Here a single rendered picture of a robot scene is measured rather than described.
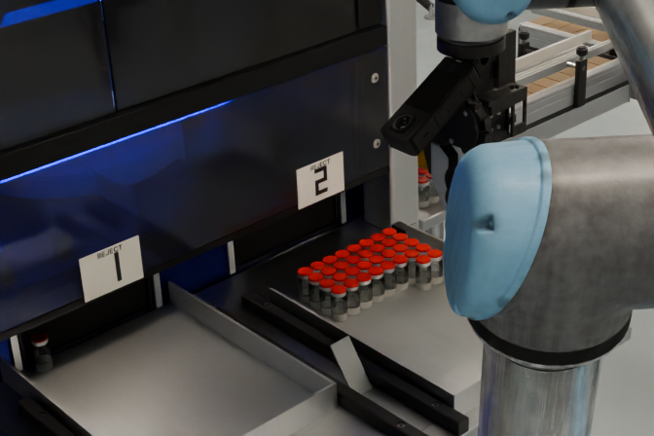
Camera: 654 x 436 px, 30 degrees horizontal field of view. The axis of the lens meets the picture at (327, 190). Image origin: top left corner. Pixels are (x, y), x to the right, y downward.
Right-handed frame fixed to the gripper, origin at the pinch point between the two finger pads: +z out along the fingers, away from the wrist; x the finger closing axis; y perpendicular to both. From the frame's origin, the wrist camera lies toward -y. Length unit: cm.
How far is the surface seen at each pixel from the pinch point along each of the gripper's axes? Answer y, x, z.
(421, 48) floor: 262, 263, 113
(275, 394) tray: -14.5, 16.2, 24.9
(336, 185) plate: 13.0, 35.0, 12.8
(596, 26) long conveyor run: 102, 58, 17
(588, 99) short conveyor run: 85, 46, 25
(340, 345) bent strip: -7.0, 12.6, 19.7
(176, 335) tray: -15.3, 35.7, 24.8
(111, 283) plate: -24.1, 35.0, 13.0
